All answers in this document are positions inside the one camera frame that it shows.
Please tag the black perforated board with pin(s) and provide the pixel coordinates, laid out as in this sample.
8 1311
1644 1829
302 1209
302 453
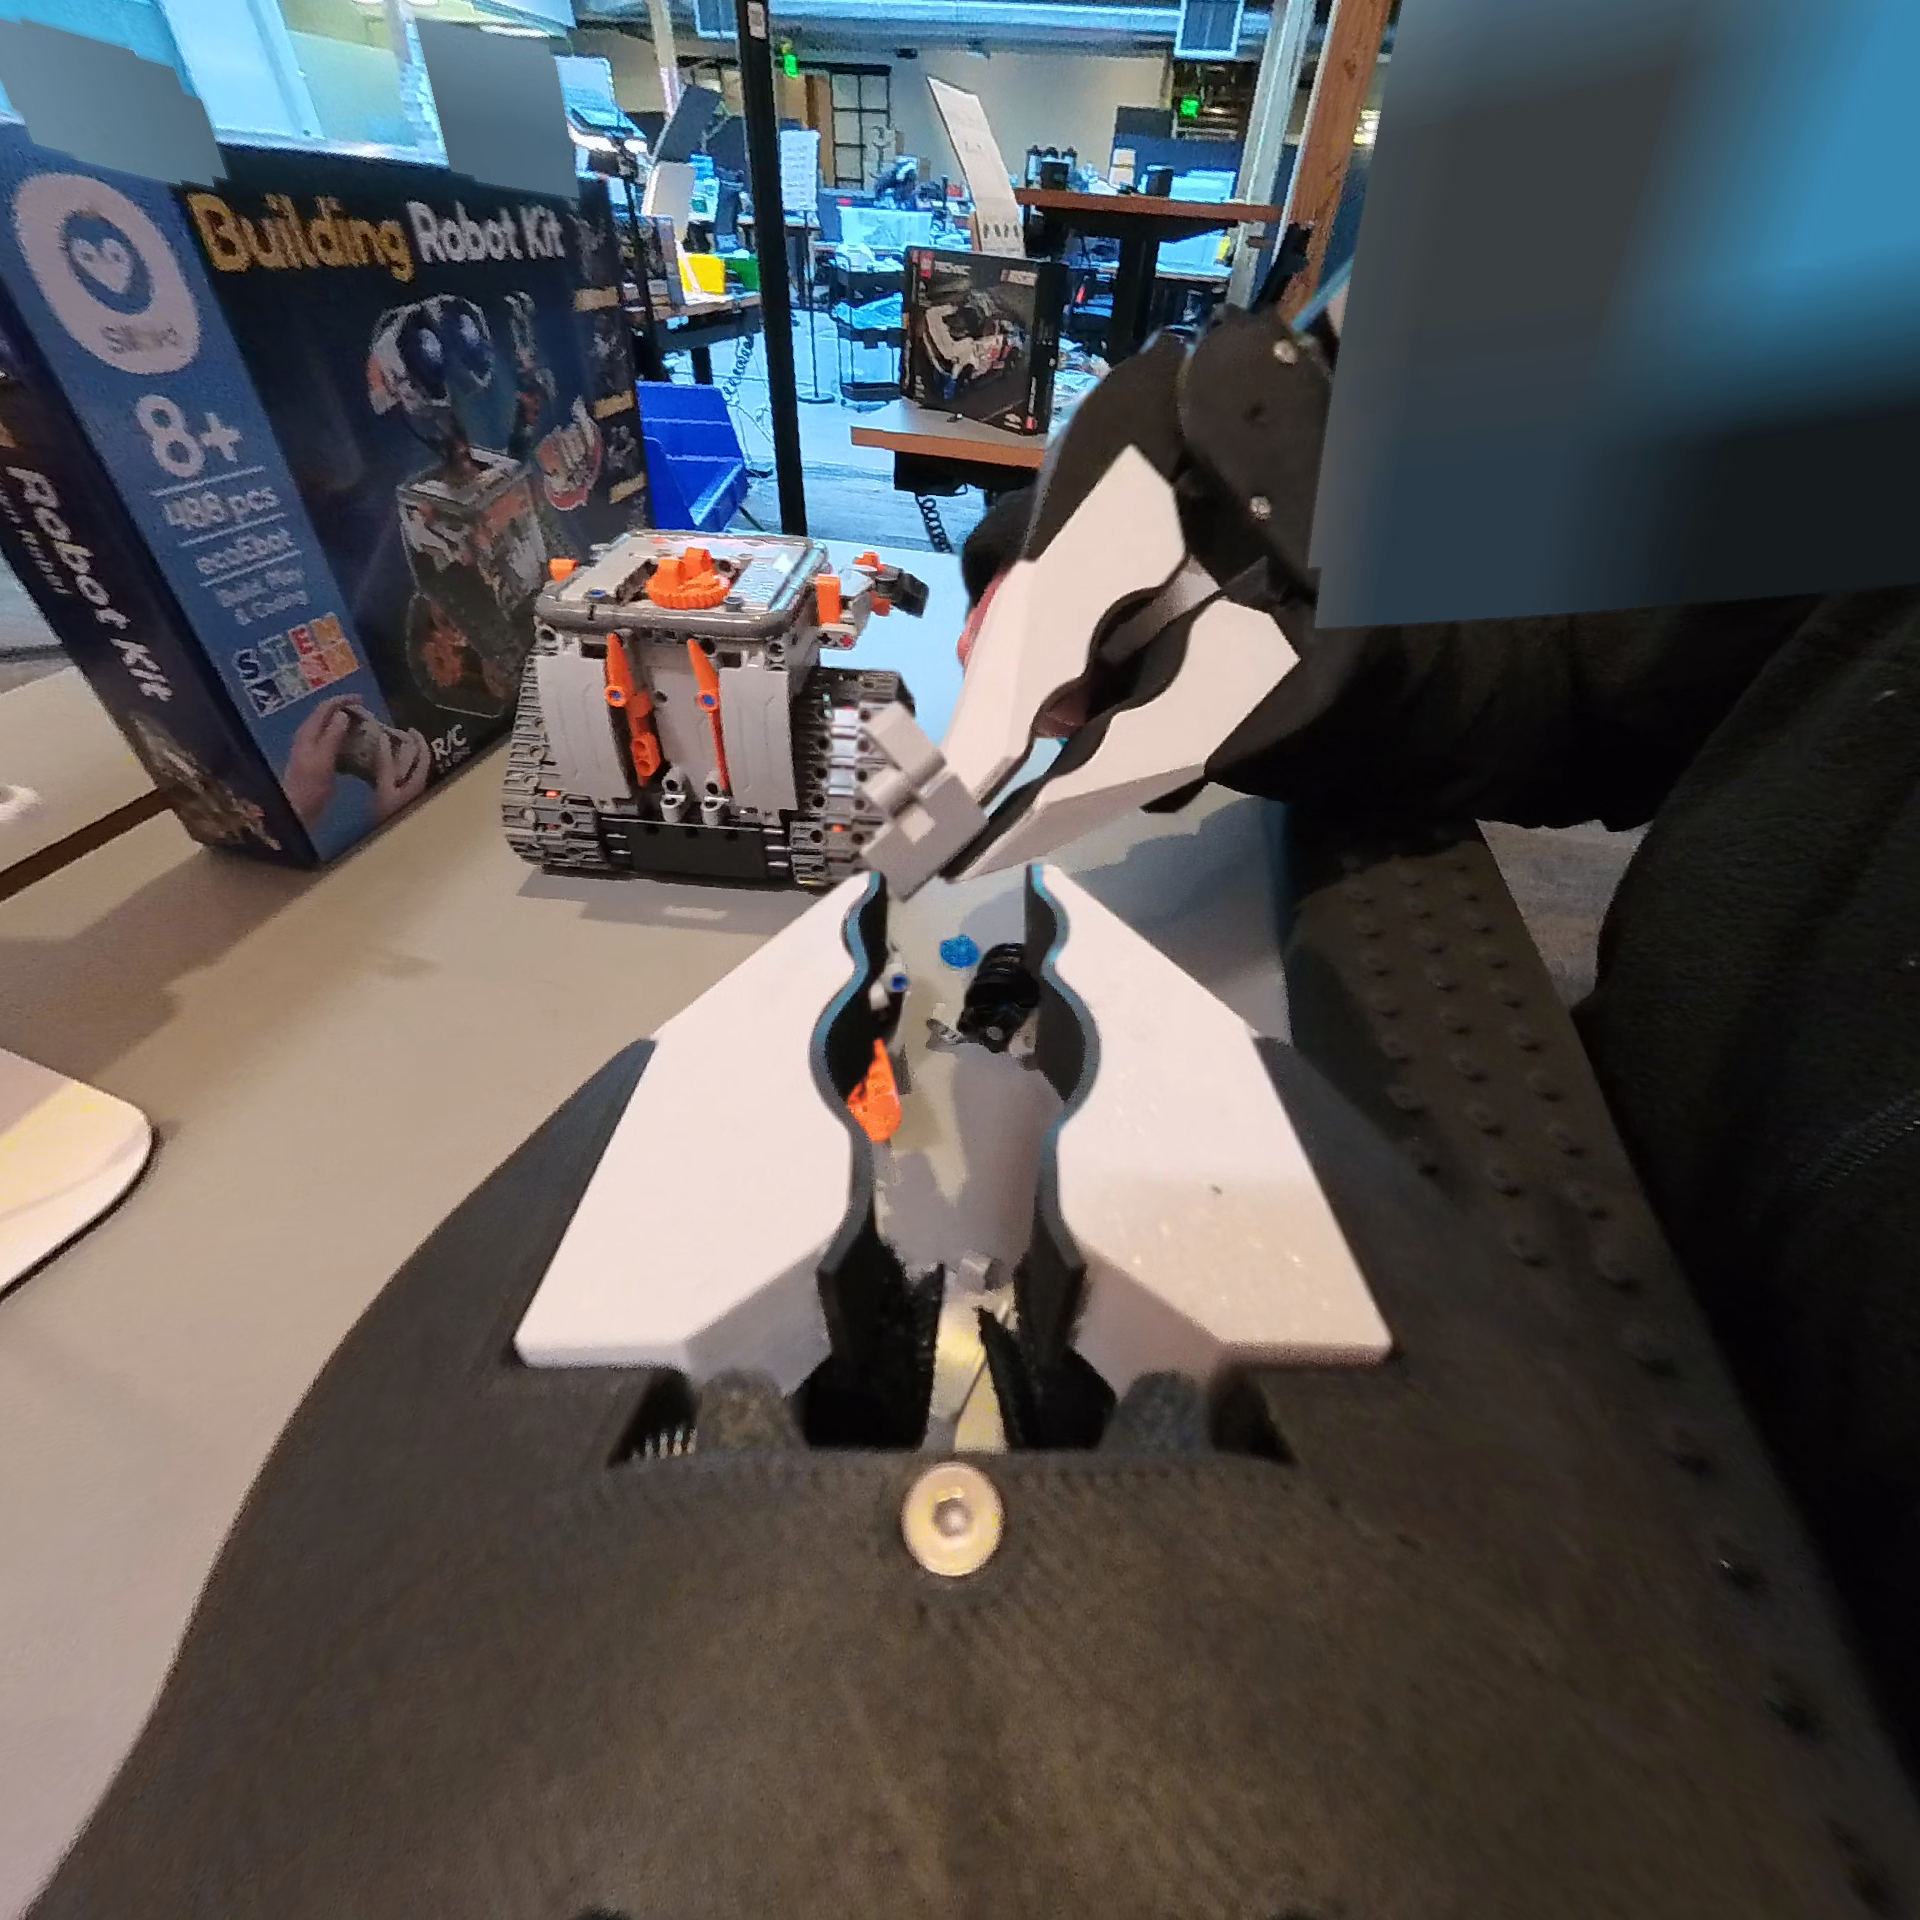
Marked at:
1425 975

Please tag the grey orange tracked toy robot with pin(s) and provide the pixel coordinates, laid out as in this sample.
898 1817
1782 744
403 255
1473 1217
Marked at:
691 721

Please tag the person's right hand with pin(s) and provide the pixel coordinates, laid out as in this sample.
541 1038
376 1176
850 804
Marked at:
1061 713

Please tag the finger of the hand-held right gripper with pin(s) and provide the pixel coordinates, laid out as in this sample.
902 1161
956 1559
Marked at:
1184 704
1080 571

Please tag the grey orange brick assembly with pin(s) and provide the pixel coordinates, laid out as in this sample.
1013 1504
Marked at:
878 1088

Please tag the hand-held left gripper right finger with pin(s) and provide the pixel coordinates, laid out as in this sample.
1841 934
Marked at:
1213 1201

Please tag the grey brick connector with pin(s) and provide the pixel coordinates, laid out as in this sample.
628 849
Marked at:
915 811

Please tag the tall wooden table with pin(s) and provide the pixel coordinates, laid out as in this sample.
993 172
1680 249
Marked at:
1141 211

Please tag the blue robot kit box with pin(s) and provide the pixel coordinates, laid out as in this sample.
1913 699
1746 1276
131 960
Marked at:
300 452

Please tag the person's black jacket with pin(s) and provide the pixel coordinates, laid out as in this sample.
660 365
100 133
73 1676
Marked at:
1798 1051

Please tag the white sign board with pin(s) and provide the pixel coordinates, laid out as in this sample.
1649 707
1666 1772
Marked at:
971 159

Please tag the person's right forearm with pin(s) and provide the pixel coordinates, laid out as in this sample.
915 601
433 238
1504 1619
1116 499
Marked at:
1499 704

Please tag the blue plastic bin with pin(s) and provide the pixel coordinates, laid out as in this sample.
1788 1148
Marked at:
686 452

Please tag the black pole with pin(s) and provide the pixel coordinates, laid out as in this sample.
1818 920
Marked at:
772 271

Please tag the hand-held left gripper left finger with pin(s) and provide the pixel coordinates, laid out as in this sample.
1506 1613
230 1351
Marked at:
705 1201

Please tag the black toy car box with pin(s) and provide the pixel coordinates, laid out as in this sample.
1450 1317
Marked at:
984 340

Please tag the low wooden table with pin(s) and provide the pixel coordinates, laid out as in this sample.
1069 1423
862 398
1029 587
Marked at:
930 443

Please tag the white book stand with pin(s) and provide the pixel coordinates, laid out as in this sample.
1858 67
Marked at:
60 1172

